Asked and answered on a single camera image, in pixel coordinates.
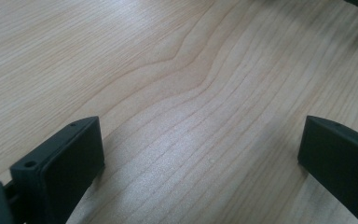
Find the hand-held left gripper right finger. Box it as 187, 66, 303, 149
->
297, 115, 358, 224

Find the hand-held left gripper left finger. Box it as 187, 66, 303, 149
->
9, 116, 106, 224

